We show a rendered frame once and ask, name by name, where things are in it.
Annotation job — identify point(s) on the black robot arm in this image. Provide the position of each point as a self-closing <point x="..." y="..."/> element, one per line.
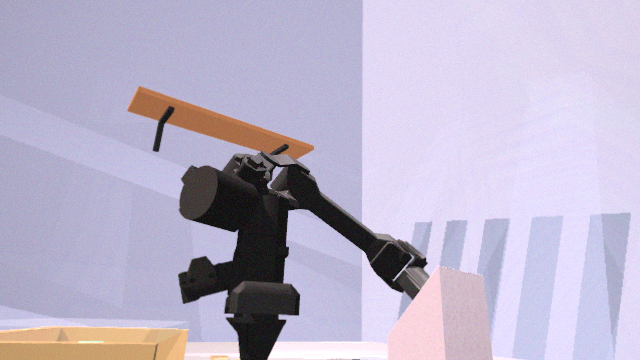
<point x="237" y="198"/>

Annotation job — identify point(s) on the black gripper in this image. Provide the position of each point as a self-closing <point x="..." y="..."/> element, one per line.
<point x="262" y="296"/>

